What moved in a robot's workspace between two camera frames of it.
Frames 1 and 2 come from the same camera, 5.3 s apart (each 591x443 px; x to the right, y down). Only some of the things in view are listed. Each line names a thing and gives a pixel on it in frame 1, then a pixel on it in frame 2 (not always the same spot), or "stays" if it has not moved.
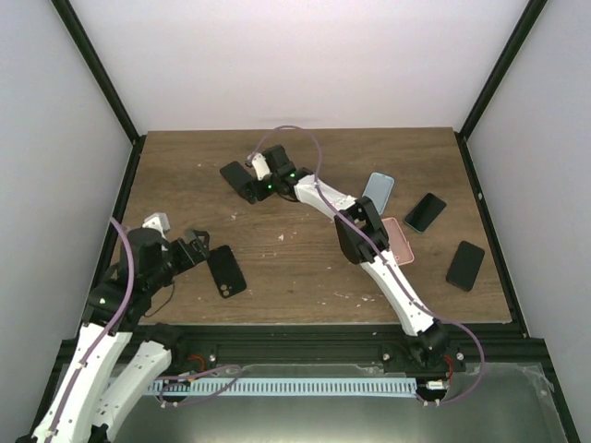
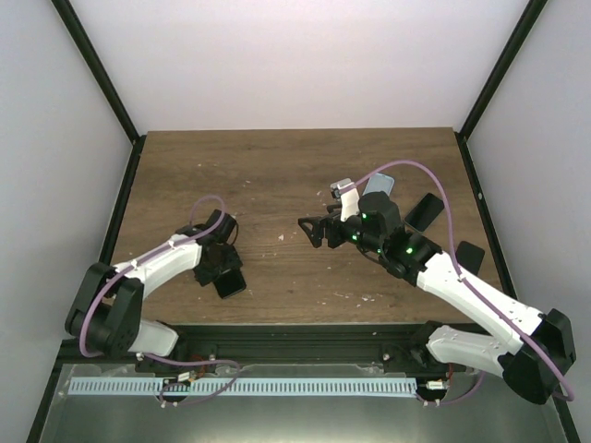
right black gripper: (261, 197) -> (330, 221)
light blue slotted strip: (283, 387) stays
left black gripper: (189, 259) -> (233, 260)
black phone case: (225, 271) stays
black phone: (464, 265) stays
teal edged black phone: (425, 212) stays
